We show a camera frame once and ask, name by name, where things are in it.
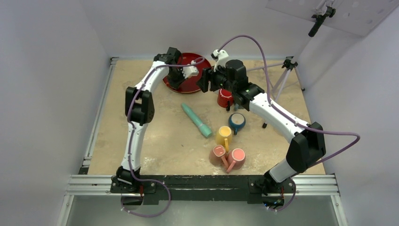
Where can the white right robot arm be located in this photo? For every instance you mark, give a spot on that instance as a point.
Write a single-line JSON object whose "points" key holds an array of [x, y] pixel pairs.
{"points": [[306, 141]]}

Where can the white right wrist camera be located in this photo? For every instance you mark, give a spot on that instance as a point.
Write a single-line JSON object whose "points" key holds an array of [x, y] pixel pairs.
{"points": [[221, 57]]}

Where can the red round tray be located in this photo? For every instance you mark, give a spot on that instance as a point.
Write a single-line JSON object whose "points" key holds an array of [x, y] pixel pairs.
{"points": [[189, 86]]}

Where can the aluminium frame rail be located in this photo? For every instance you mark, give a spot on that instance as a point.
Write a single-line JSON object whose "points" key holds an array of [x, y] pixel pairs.
{"points": [[305, 185]]}

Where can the black base bar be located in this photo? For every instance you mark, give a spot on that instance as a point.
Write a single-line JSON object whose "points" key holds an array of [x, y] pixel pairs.
{"points": [[252, 189]]}

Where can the yellow mug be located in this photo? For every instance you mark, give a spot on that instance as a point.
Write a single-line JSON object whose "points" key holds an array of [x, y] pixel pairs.
{"points": [[224, 137]]}

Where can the red mug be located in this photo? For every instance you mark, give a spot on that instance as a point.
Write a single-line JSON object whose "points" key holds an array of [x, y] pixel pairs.
{"points": [[225, 99]]}

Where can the blue mug white inside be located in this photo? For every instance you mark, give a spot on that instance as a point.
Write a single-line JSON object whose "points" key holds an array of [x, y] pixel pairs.
{"points": [[236, 122]]}

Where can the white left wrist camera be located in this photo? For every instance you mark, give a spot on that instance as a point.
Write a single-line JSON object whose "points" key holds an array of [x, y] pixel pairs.
{"points": [[190, 71]]}

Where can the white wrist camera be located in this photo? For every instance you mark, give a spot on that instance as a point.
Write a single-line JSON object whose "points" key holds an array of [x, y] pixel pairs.
{"points": [[221, 57], [190, 71]]}

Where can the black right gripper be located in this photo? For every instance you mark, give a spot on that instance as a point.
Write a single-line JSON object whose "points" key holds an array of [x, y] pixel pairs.
{"points": [[209, 75]]}

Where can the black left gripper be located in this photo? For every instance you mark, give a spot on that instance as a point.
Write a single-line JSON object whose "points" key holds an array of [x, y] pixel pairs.
{"points": [[176, 84]]}

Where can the plain pink mug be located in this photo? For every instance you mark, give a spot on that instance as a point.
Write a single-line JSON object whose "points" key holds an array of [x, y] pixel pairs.
{"points": [[235, 160]]}

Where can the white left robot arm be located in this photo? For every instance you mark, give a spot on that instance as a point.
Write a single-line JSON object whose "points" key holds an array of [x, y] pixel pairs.
{"points": [[140, 111]]}

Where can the patterned pink mug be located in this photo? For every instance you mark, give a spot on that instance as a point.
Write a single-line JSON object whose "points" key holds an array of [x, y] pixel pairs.
{"points": [[218, 156]]}

